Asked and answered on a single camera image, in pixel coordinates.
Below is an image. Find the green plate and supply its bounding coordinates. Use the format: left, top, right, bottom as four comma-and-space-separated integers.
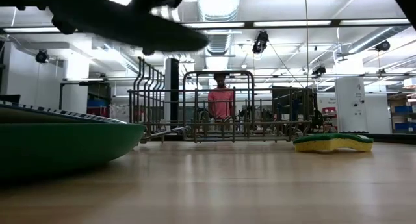
0, 121, 146, 180

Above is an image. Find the black ceiling spot lamp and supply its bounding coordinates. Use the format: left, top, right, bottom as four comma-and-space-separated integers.
34, 49, 51, 64
374, 40, 391, 53
311, 64, 327, 77

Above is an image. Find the black column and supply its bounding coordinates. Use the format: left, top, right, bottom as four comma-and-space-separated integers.
164, 57, 180, 121

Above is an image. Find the black shelf with boxes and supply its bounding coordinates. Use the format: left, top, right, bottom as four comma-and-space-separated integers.
58, 81, 112, 118

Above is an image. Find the black monitor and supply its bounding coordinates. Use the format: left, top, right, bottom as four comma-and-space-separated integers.
0, 94, 21, 104

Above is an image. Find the person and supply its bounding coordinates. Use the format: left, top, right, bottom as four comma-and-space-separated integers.
207, 73, 236, 121

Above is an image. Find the yellow green sponge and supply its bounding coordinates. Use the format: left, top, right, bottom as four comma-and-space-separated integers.
292, 132, 374, 153

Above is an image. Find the white pillar cabinet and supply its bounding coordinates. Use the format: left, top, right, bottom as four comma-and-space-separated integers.
334, 77, 370, 134

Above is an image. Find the shelf with blue bins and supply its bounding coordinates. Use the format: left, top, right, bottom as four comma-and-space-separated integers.
388, 93, 416, 134

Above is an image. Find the silver ventilation duct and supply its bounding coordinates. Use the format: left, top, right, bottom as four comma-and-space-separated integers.
196, 0, 242, 56

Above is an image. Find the grey wire dish rack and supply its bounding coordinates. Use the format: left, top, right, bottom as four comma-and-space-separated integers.
127, 57, 315, 145

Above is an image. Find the black ceiling camera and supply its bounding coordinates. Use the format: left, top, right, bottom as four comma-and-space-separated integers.
252, 30, 270, 55

